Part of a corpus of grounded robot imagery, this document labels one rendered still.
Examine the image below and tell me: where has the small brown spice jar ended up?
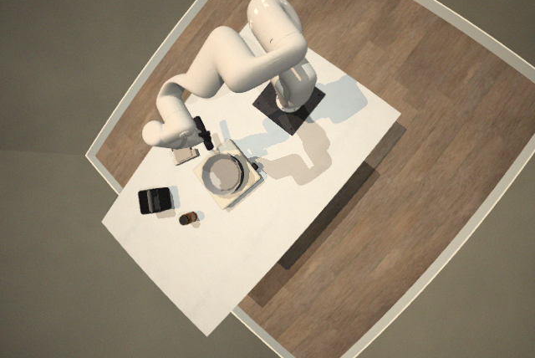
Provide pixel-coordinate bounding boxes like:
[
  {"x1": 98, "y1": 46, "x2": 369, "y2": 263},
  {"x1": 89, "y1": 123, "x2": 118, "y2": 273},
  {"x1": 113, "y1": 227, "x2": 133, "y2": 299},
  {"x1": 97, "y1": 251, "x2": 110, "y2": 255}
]
[{"x1": 179, "y1": 212, "x2": 197, "y2": 226}]

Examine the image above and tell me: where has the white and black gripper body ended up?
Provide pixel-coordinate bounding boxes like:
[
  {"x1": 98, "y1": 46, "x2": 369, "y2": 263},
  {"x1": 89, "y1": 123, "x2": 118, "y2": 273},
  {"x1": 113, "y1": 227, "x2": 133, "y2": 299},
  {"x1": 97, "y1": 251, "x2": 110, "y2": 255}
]
[{"x1": 187, "y1": 130, "x2": 204, "y2": 148}]

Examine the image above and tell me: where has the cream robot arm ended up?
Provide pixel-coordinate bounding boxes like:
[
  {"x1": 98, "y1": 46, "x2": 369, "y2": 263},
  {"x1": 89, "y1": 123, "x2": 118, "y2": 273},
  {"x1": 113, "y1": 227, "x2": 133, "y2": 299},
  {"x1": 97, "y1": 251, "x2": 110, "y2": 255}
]
[{"x1": 142, "y1": 0, "x2": 317, "y2": 166}]

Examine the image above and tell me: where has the dark grey frying pan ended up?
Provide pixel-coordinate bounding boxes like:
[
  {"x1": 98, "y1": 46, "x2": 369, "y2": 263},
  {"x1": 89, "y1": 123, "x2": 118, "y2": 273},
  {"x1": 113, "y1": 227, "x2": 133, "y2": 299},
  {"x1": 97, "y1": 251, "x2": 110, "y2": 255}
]
[{"x1": 201, "y1": 141, "x2": 242, "y2": 197}]

